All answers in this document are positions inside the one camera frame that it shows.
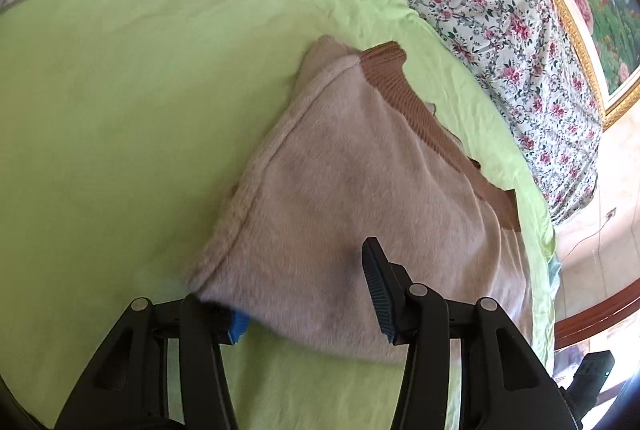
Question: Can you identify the wooden bed frame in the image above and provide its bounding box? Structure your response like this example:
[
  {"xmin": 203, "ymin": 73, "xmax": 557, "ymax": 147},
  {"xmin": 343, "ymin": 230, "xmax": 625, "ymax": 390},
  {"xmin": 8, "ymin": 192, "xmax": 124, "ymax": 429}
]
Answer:
[{"xmin": 554, "ymin": 284, "xmax": 640, "ymax": 352}]

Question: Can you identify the rose print white duvet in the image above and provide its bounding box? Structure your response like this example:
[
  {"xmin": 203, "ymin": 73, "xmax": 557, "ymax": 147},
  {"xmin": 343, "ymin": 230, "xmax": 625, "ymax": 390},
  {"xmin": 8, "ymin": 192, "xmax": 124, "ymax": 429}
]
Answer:
[{"xmin": 295, "ymin": 0, "xmax": 601, "ymax": 226}]

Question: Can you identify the thin wall cable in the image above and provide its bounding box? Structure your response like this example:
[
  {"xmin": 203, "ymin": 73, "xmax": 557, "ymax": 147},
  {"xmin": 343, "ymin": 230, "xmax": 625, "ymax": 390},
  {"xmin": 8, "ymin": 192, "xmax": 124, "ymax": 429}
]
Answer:
[{"xmin": 555, "ymin": 217, "xmax": 612, "ymax": 263}]

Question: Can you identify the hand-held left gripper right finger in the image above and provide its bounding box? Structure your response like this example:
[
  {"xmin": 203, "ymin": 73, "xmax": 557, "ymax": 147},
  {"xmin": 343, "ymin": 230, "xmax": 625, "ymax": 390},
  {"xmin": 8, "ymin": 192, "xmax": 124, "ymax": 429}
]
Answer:
[{"xmin": 361, "ymin": 237, "xmax": 583, "ymax": 430}]

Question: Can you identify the green bed sheet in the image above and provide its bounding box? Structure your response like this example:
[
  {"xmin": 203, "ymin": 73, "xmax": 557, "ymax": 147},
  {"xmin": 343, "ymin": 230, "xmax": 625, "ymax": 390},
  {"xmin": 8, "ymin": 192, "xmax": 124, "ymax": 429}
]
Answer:
[{"xmin": 0, "ymin": 0, "xmax": 557, "ymax": 430}]

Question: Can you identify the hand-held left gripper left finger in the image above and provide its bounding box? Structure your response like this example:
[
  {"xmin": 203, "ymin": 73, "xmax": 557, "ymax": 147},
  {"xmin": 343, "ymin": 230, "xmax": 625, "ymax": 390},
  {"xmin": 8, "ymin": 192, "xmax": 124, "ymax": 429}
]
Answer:
[{"xmin": 52, "ymin": 294, "xmax": 249, "ymax": 430}]

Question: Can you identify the beige knit sweater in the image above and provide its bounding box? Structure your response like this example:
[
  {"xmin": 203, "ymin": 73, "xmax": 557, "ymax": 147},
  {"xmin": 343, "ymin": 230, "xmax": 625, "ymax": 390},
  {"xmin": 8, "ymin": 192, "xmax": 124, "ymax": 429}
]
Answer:
[{"xmin": 182, "ymin": 35, "xmax": 533, "ymax": 365}]

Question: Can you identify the light blue cloth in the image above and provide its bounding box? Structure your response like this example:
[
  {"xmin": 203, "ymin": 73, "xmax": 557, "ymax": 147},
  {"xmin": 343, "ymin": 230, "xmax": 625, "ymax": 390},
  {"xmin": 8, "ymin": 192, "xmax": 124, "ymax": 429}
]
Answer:
[{"xmin": 546, "ymin": 254, "xmax": 565, "ymax": 293}]

